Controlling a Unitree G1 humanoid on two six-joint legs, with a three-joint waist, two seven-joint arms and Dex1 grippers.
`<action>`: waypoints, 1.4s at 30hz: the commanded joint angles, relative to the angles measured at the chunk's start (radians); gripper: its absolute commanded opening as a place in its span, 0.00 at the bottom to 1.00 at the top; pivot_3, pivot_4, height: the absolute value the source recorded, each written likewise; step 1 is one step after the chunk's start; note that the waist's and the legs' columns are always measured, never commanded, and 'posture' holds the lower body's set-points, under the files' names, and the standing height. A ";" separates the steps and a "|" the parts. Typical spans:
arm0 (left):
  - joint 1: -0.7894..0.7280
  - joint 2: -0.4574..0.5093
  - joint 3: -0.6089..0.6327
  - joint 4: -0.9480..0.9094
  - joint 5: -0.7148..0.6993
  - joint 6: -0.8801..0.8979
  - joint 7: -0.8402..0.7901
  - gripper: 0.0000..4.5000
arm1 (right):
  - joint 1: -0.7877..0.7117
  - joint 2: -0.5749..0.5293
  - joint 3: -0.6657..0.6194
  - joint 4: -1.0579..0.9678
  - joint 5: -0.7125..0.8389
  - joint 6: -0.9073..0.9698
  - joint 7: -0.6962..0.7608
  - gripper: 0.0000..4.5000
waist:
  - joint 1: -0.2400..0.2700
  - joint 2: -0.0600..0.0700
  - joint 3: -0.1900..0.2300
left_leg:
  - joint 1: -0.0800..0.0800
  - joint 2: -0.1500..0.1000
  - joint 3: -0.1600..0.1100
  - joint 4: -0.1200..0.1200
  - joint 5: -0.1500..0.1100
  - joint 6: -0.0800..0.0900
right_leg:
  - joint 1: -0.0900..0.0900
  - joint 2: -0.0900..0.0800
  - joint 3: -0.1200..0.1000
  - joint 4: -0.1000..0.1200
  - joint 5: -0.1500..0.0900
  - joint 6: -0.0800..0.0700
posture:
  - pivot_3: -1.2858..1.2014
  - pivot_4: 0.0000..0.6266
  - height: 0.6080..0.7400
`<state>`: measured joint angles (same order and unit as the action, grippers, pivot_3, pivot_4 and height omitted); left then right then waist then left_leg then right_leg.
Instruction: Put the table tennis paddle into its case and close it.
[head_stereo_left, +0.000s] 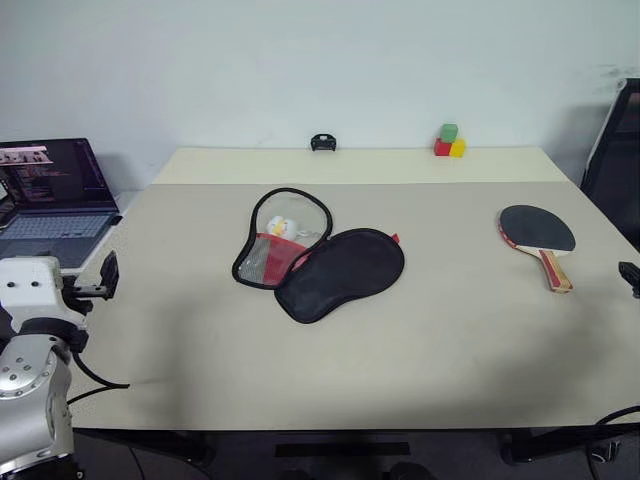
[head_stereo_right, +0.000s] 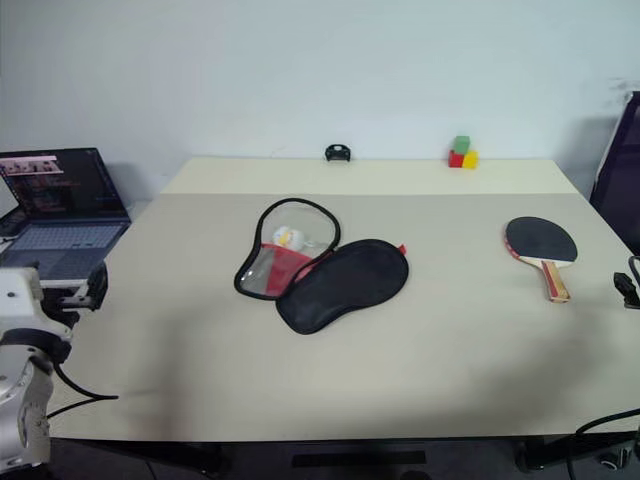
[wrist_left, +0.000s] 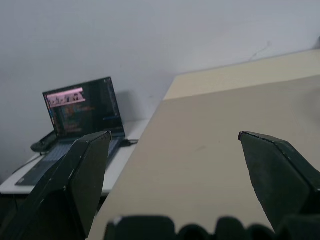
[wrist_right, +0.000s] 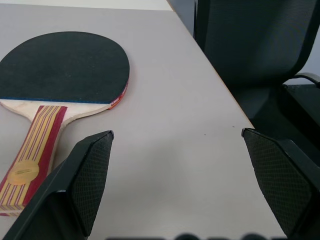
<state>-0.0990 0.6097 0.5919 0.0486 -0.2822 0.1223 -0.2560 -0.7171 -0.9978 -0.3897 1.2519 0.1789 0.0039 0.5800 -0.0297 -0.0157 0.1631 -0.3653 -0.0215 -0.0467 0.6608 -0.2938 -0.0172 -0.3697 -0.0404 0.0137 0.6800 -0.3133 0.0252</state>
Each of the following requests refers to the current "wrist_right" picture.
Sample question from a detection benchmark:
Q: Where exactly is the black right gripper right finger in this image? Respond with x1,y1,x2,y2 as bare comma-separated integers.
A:
241,127,320,240

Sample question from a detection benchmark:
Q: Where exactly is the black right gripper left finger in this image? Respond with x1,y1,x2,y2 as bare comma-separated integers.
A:
0,129,115,240

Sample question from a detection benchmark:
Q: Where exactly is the table tennis paddle black rubber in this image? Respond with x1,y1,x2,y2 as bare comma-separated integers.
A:
0,31,132,217

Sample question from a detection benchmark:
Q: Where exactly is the black mesh office chair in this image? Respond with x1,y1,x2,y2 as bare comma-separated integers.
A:
193,0,320,162

